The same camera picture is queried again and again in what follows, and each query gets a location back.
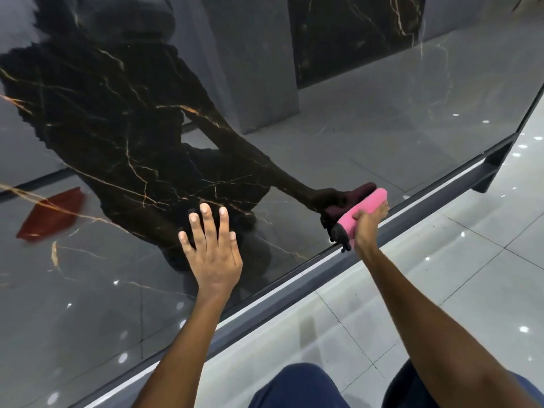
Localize person's right hand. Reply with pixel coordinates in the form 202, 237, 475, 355
352, 201, 390, 253

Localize person's left hand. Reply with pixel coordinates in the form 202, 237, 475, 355
178, 203, 244, 294

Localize pink sponge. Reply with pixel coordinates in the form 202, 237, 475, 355
337, 188, 388, 241

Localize person's right forearm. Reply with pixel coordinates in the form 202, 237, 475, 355
355, 245, 541, 408

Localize person's left forearm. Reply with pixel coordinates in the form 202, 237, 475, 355
132, 289, 233, 408

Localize glossy black marble slab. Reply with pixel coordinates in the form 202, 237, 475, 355
0, 0, 544, 408

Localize person's blue trousers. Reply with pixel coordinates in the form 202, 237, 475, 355
248, 358, 544, 408

